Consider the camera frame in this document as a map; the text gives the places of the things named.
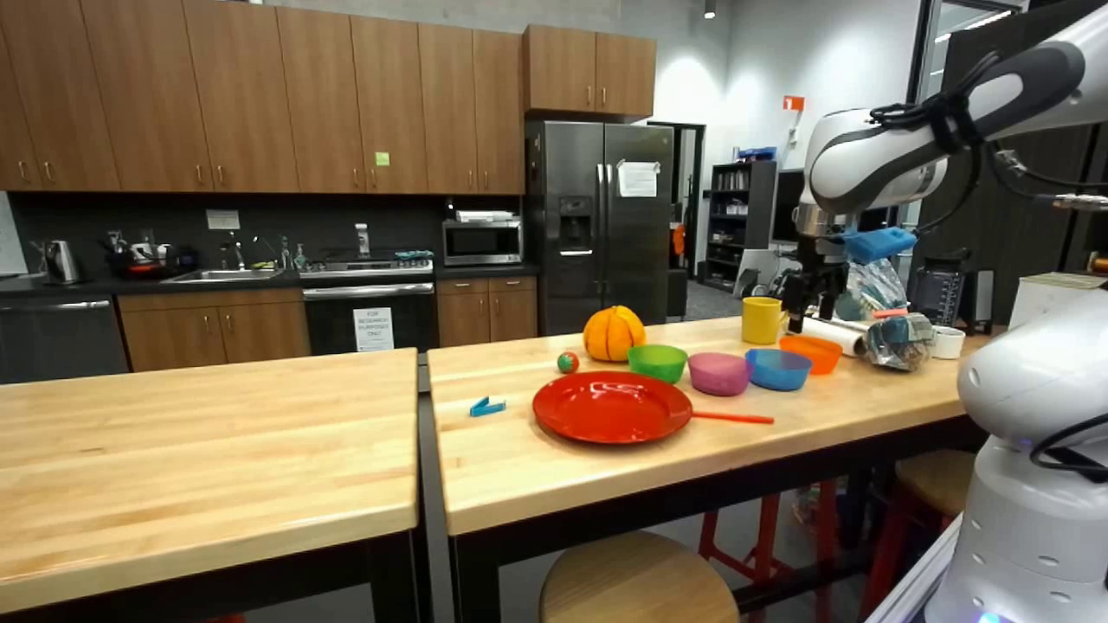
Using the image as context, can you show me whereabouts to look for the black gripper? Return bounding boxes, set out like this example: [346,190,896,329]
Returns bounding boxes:
[781,239,845,333]

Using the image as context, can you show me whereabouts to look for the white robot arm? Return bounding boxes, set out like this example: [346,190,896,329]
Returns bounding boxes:
[808,6,1108,623]

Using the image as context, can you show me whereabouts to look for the orange bowl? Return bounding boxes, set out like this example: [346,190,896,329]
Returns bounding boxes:
[778,334,843,375]

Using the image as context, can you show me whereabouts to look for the blue bowl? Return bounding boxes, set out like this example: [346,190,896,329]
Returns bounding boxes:
[743,351,811,392]

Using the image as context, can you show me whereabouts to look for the pink purple bowl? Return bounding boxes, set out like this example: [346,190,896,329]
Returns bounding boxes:
[690,354,748,399]

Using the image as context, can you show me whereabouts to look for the green bowl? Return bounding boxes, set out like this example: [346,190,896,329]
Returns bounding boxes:
[630,341,687,385]

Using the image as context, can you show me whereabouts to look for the paper towel roll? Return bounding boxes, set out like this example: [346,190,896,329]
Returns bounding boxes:
[803,318,861,357]

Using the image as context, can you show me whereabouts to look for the yellow mug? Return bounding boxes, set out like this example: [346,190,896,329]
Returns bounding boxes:
[742,299,786,345]

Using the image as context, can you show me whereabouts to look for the plastic bag of bread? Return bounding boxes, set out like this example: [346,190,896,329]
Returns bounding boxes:
[833,258,935,375]

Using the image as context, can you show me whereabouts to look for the white ramekin cup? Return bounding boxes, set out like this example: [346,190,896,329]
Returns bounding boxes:
[928,324,965,361]

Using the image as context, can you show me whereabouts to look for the red stick utensil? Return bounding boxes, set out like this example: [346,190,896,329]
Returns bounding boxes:
[692,412,776,424]

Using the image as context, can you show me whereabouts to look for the orange pumpkin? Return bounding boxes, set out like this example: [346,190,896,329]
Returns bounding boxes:
[581,303,644,364]

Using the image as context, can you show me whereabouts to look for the black refrigerator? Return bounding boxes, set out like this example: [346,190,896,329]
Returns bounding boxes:
[525,120,676,333]

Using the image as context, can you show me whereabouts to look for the red plate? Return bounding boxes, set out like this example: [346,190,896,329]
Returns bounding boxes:
[533,371,692,445]

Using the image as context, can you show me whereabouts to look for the silver microwave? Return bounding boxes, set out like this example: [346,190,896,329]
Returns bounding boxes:
[442,218,524,266]

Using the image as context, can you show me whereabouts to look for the round wooden stool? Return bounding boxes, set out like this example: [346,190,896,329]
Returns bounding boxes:
[540,532,742,623]

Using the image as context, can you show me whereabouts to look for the small blue clip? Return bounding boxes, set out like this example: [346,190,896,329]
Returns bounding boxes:
[466,394,505,419]

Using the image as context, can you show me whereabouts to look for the black oven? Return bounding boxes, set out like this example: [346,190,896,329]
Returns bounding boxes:
[301,258,441,354]

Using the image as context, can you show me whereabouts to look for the upper wooden cabinets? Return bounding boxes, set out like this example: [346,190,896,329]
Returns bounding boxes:
[0,0,656,195]

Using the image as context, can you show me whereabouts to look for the electric kettle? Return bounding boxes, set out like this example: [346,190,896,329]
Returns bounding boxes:
[45,239,78,282]

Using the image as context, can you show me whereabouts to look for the black dishwasher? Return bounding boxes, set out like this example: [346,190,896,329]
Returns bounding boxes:
[0,299,129,385]

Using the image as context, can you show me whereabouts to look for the blue wrist camera box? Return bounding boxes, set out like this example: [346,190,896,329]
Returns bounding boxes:
[843,228,918,263]

